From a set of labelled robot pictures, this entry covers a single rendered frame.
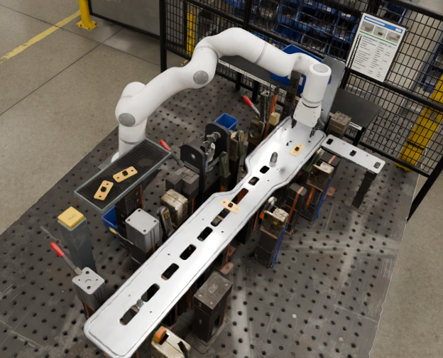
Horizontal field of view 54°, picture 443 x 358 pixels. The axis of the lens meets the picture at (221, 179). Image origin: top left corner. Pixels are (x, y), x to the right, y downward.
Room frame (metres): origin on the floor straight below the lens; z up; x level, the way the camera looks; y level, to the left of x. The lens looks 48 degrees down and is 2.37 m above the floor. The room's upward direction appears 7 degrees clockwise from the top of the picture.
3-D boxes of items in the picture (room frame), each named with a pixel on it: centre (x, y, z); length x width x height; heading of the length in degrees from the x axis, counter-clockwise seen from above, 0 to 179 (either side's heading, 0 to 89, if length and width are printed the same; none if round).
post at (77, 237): (0.84, 0.49, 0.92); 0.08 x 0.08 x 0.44; 60
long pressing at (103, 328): (1.08, -0.05, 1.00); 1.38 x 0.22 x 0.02; 150
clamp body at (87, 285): (0.67, 0.39, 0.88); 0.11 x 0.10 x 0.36; 60
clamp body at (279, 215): (1.06, -0.23, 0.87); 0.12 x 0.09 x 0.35; 60
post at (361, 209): (1.44, -0.69, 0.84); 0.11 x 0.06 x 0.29; 60
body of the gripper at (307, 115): (1.47, -0.33, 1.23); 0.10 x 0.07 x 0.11; 60
